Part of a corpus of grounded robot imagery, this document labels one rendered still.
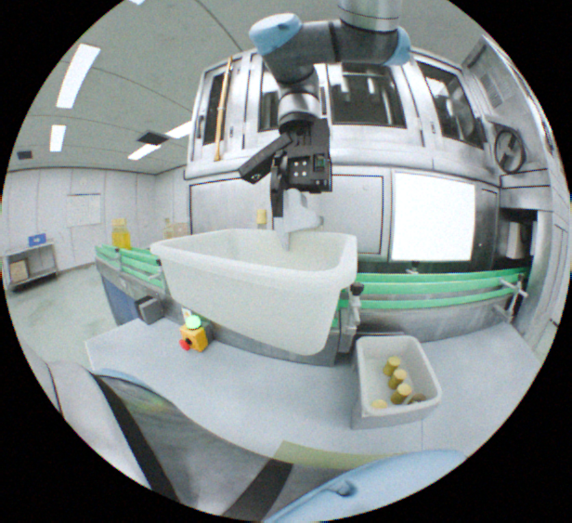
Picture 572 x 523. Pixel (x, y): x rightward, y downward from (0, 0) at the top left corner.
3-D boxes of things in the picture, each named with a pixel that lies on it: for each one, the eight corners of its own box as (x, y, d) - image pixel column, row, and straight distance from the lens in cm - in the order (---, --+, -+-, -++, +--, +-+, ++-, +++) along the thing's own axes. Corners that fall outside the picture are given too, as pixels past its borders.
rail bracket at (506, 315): (488, 319, 92) (505, 265, 86) (510, 339, 86) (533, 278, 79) (483, 320, 89) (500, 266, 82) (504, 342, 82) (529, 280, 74)
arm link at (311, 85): (274, 59, 40) (287, 86, 45) (269, 95, 32) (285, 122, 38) (314, 52, 39) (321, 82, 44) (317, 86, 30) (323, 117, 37)
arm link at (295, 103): (271, 98, 33) (288, 124, 38) (269, 118, 30) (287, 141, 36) (315, 89, 31) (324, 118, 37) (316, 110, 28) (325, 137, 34)
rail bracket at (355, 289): (351, 307, 52) (357, 268, 46) (357, 349, 38) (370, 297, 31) (341, 307, 51) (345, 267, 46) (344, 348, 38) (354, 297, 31)
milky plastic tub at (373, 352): (405, 356, 60) (414, 333, 55) (425, 419, 50) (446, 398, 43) (350, 357, 55) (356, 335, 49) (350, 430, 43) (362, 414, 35)
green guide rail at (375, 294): (545, 278, 167) (548, 266, 166) (546, 278, 166) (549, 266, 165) (106, 253, 179) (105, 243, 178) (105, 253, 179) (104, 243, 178)
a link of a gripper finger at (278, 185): (278, 215, 22) (281, 153, 24) (267, 216, 22) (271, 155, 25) (290, 219, 26) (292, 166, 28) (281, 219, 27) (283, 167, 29)
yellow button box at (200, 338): (214, 340, 61) (209, 322, 56) (200, 355, 57) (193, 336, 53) (198, 334, 65) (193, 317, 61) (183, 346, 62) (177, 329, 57)
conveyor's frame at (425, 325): (533, 292, 174) (538, 274, 172) (550, 304, 168) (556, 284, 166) (116, 264, 190) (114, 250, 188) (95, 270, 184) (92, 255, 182)
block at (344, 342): (348, 331, 54) (352, 311, 50) (350, 353, 47) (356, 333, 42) (336, 330, 54) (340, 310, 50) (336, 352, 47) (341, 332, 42)
